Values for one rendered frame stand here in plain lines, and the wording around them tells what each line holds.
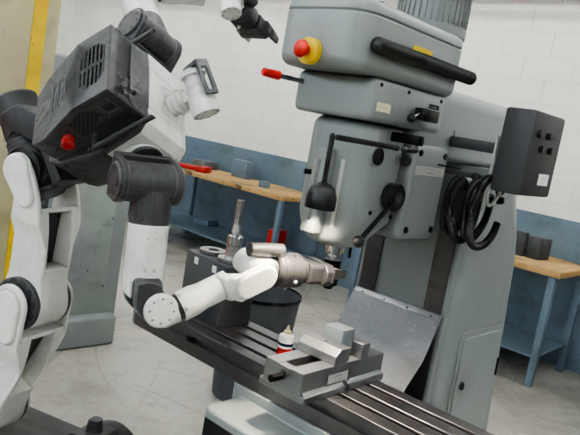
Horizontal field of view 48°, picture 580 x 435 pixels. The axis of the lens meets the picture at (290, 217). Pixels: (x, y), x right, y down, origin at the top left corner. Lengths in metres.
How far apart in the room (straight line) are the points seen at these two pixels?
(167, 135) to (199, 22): 7.38
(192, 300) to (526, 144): 0.88
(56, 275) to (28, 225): 0.16
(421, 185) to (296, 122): 5.71
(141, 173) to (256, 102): 6.50
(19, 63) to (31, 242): 1.34
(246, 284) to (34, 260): 0.58
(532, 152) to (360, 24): 0.54
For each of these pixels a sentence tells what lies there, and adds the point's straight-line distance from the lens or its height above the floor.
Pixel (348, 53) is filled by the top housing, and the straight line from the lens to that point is 1.48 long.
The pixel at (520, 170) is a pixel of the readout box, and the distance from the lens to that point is 1.70.
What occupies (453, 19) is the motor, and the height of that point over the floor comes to 1.93.
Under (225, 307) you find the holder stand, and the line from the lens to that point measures 2.00.
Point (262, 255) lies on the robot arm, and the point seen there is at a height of 1.27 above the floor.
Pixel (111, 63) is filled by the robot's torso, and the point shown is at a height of 1.65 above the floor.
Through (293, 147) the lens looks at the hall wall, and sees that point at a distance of 7.44.
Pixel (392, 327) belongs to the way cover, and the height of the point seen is 1.04.
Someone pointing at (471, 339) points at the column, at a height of 1.05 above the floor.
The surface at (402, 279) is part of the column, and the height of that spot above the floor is 1.18.
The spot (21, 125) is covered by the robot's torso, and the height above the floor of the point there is 1.47.
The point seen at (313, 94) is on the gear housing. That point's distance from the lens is 1.64.
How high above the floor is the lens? 1.59
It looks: 8 degrees down
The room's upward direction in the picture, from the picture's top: 10 degrees clockwise
